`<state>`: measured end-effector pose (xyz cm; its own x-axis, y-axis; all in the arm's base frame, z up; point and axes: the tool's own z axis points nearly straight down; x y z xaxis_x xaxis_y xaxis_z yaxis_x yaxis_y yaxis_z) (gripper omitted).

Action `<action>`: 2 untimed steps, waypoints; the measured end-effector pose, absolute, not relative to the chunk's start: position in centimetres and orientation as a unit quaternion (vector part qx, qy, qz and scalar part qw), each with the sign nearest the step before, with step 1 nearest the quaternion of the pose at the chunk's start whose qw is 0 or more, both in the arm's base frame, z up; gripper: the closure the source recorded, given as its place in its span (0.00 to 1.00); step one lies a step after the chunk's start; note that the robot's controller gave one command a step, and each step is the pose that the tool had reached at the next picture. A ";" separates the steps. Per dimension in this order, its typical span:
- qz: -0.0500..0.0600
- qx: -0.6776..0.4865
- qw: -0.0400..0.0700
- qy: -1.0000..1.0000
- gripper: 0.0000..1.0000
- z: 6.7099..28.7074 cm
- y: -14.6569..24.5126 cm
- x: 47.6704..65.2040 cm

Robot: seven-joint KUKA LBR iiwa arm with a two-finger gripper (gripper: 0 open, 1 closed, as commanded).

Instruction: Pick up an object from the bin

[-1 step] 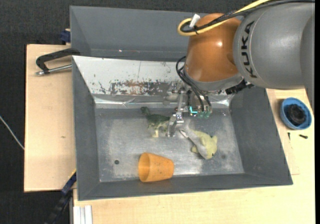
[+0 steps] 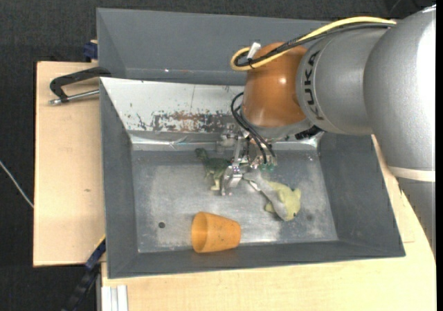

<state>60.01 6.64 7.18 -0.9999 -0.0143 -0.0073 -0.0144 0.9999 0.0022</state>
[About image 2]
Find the grey metal bin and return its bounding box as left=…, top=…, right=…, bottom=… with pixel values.
left=96, top=7, right=406, bottom=279

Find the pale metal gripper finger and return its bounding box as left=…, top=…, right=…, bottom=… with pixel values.
left=220, top=166, right=234, bottom=197
left=228, top=165, right=244, bottom=197

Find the black cylinder on white bracket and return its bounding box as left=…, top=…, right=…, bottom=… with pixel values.
left=293, top=127, right=324, bottom=141

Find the green toy dinosaur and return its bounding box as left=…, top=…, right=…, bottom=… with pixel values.
left=194, top=147, right=232, bottom=192

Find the orange plastic cup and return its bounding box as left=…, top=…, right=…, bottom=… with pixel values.
left=190, top=211, right=242, bottom=254

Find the pale wood board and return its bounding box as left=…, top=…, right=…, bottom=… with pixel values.
left=33, top=61, right=108, bottom=268

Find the grey and yellow toy dolphin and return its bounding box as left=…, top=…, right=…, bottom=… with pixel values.
left=243, top=170, right=302, bottom=222

